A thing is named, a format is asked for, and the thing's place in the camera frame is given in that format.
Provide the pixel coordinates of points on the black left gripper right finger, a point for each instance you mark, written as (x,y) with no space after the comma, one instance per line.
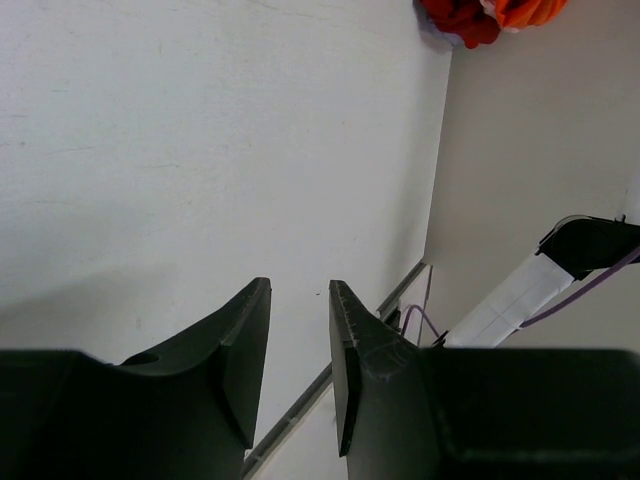
(436,413)

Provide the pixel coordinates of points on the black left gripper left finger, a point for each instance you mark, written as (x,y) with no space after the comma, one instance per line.
(183,409)

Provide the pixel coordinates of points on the orange t-shirt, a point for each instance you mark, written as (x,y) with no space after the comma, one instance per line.
(516,15)

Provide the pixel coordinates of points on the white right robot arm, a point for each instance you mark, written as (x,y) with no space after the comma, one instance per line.
(578,254)

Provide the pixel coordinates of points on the lavender folded t-shirt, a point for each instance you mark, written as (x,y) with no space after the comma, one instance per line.
(427,26)

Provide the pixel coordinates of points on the dark red folded t-shirt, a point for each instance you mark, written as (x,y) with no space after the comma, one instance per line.
(464,18)

